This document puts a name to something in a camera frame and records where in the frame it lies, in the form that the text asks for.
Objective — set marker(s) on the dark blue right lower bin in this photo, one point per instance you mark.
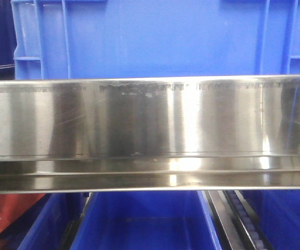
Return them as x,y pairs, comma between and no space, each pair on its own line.
279,216

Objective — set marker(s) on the red cardboard box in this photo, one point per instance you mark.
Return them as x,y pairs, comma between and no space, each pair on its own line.
12,206

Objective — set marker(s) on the dark blue left lower bin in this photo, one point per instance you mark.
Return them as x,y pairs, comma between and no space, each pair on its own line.
48,229

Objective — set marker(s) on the dark blue bin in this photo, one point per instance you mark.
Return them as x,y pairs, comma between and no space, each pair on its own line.
48,229
279,216
147,220

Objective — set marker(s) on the dark blue centre lower bin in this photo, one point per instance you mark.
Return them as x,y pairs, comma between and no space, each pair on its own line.
147,220

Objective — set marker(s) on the light blue plastic bin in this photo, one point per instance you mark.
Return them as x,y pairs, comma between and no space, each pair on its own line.
129,39

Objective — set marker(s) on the stainless steel shelf rail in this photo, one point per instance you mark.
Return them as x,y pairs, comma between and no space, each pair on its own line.
180,133

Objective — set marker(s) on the roller track rail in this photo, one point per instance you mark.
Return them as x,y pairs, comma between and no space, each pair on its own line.
235,222

